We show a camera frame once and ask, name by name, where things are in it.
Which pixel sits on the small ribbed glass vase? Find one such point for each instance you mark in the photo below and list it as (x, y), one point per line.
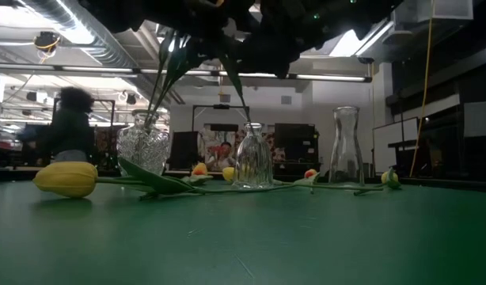
(253, 158)

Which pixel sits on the tall smooth glass carafe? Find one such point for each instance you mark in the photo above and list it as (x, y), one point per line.
(346, 150)

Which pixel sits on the yellow artificial tulip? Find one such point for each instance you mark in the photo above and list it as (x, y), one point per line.
(65, 179)
(228, 173)
(389, 177)

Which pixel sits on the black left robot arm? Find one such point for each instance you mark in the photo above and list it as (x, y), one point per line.
(148, 14)

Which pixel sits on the cut crystal glass vase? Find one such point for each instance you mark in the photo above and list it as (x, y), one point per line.
(144, 148)

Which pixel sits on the horizontal LED light bar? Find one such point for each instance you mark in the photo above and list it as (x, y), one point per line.
(330, 77)

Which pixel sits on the black cabinet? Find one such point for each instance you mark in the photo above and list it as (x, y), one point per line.
(296, 142)

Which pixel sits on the patterned cloth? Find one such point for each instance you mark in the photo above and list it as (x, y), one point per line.
(211, 136)

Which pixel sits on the black monitor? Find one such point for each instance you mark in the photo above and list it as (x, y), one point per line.
(183, 150)

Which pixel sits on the green table mat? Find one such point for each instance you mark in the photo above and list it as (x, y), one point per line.
(243, 237)

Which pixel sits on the grey wall vent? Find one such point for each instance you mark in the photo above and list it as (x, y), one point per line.
(286, 99)

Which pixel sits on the silver ventilation duct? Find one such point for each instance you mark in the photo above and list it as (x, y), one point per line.
(100, 49)

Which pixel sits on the white wall panel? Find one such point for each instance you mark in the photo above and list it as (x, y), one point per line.
(480, 118)

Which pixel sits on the ceiling mounted black camera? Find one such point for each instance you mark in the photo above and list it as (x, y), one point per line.
(47, 39)

